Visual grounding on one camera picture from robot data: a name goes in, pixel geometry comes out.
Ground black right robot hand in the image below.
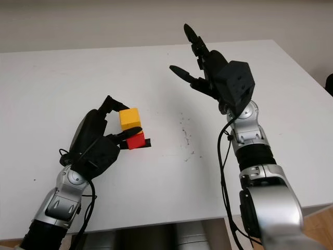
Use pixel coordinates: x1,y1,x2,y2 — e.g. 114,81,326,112
169,23,232,105

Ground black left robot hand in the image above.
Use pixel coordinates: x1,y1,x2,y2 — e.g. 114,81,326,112
68,95,143,164

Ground yellow wooden cube block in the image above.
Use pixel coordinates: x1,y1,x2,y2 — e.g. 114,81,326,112
119,108,142,131

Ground red wooden cube block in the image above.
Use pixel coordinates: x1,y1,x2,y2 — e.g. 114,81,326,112
126,131,146,151

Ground black tape strip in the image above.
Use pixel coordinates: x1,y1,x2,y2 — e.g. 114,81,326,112
119,139,152,149

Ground silver left robot thigh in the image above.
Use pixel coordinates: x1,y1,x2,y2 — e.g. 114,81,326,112
82,230,123,250

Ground silver robot thigh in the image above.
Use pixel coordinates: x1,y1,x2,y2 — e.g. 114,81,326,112
176,223,209,250
82,230,123,250

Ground black rounded background object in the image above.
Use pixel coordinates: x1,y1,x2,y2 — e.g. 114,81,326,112
325,73,333,96

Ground silver right robot thigh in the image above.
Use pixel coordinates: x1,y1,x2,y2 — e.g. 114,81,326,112
176,223,209,250

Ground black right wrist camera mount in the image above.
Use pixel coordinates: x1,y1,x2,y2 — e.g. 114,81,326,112
214,61,255,115

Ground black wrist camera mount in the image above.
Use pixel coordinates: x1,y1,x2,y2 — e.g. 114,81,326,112
214,61,255,115
70,136,121,181

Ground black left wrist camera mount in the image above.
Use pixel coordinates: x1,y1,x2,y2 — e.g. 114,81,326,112
70,136,121,181

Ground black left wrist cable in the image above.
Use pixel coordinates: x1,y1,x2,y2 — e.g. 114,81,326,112
59,148,98,250

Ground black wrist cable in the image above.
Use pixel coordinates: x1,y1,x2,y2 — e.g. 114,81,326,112
59,148,98,250
217,114,262,250

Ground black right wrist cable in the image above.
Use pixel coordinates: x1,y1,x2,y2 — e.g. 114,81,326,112
217,114,262,250

